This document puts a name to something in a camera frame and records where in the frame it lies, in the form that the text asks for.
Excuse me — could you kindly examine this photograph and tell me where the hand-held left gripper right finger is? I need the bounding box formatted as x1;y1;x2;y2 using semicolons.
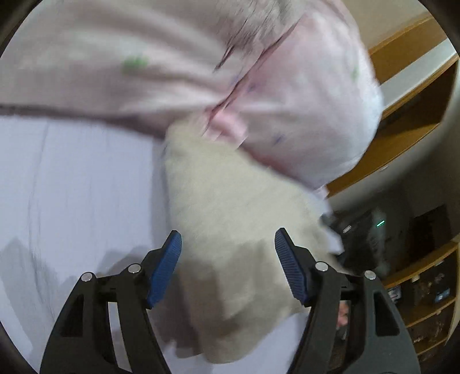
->
274;227;421;374

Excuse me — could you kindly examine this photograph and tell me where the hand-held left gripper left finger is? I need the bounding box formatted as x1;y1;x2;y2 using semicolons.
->
39;230;183;374

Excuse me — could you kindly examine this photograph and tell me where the cream fleece small garment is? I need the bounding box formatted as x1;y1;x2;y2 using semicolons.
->
162;120;344;365

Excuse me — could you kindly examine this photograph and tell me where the pink dotted small garment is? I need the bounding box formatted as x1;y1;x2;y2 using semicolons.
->
0;0;384;189

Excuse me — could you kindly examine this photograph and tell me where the person's right hand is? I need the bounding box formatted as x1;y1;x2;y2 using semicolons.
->
337;301;352;329

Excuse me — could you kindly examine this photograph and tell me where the dark brown box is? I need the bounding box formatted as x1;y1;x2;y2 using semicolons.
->
410;205;451;254

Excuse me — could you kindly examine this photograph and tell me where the dark box with blue label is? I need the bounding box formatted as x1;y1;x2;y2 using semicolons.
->
429;284;451;306

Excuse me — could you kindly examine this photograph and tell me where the wooden shelf unit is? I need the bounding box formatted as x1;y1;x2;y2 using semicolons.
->
325;14;460;364

